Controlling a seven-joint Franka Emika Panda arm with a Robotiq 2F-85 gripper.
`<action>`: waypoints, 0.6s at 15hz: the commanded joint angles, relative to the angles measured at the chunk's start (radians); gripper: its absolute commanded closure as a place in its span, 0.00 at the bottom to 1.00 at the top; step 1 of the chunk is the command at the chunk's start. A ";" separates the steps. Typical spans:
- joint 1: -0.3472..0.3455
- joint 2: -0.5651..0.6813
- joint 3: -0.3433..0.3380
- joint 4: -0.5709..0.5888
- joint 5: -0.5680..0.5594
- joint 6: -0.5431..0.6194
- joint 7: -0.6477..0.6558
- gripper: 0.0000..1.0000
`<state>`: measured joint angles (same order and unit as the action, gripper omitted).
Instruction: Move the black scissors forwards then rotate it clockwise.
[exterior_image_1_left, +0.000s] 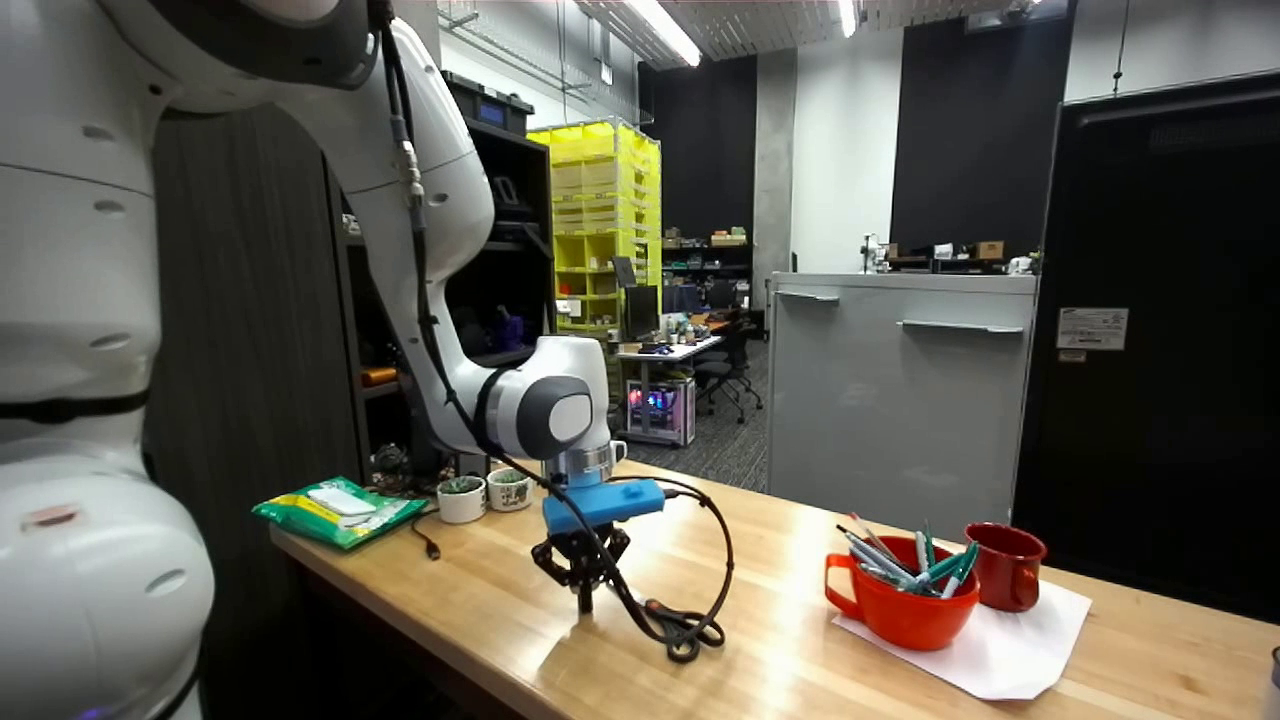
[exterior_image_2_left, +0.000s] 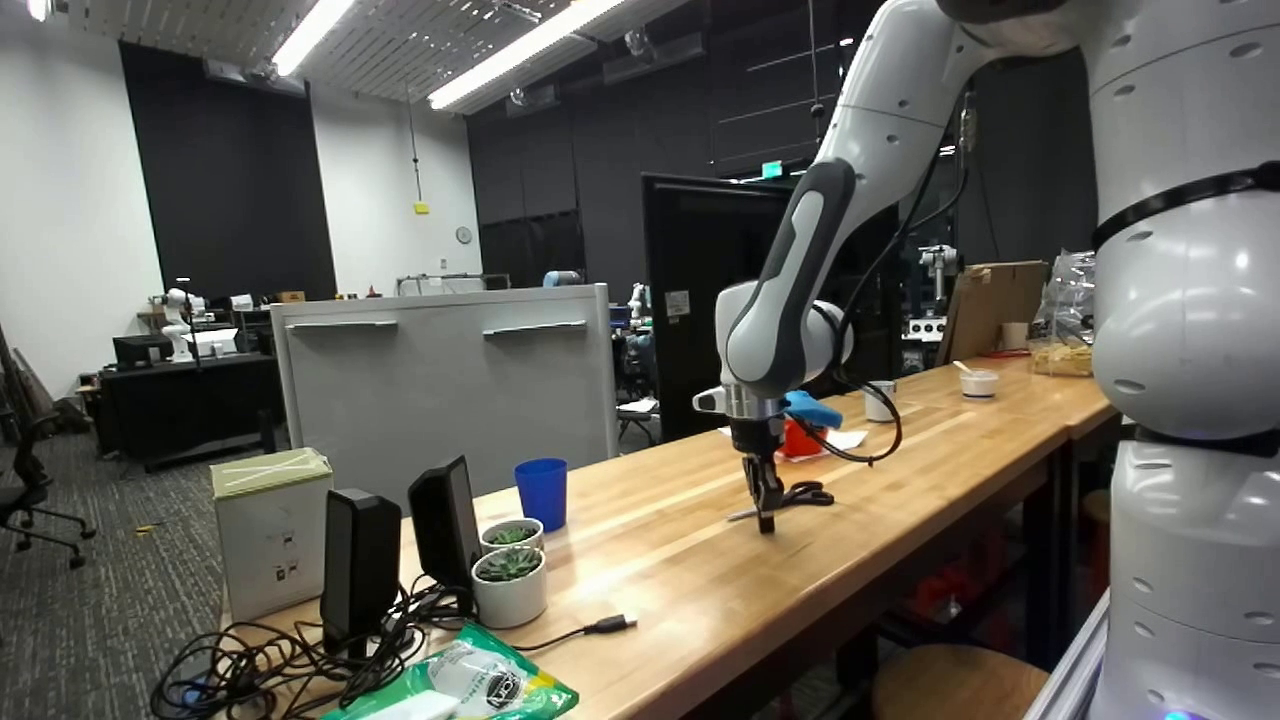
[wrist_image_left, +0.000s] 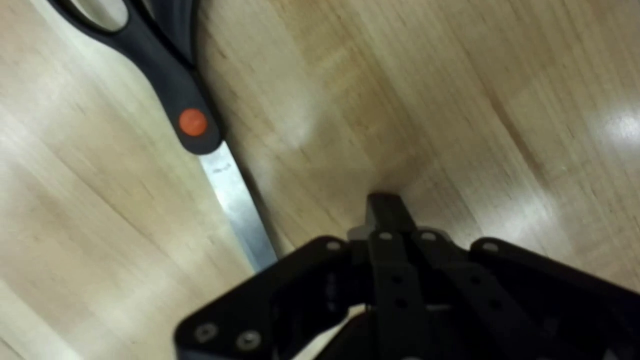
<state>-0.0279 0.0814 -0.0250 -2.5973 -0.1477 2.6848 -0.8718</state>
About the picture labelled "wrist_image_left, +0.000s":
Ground black handled scissors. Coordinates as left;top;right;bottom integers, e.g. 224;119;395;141
48;0;281;273

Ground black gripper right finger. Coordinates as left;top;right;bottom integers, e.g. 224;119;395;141
392;194;640;360

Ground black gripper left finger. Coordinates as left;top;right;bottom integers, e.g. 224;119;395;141
174;192;411;360

